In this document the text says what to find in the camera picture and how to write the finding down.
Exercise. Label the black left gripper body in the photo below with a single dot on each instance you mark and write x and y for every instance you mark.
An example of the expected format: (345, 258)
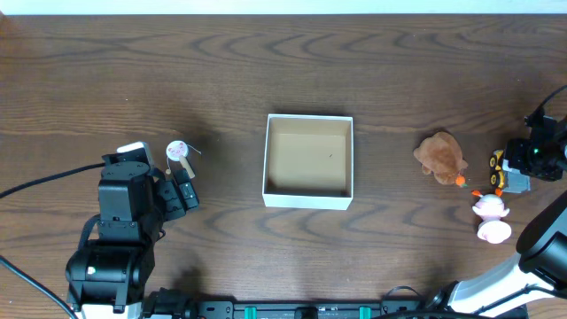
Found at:
(175, 198)

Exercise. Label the white cardboard box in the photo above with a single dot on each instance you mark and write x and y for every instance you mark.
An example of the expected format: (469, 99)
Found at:
(308, 162)

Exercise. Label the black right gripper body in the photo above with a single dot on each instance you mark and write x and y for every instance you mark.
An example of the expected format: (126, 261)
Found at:
(545, 160)

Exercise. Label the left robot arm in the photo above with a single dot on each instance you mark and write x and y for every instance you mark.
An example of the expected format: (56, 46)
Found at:
(115, 256)

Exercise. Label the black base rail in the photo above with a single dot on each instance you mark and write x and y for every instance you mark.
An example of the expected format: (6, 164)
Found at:
(179, 305)

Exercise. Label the brown plush toy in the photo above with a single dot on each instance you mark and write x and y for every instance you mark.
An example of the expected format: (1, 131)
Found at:
(440, 155)

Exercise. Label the pig face rattle drum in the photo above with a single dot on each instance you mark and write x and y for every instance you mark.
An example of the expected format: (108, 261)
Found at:
(179, 151)

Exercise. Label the pink white duck figure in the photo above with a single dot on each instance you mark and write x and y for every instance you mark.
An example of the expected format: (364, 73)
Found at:
(490, 208)

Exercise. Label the yellow grey toy car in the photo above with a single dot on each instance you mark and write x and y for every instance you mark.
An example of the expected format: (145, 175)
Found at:
(505, 178)

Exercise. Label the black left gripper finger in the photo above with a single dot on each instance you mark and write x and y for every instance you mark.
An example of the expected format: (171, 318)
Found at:
(184, 184)
(173, 201)

